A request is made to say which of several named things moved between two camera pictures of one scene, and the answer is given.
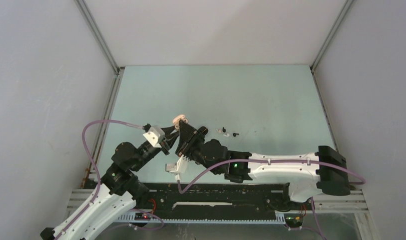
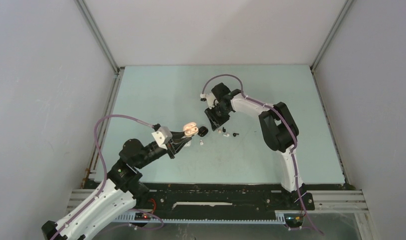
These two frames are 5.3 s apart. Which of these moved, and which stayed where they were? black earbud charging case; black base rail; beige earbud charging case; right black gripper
Moved: right black gripper; beige earbud charging case
Stayed: black earbud charging case; black base rail
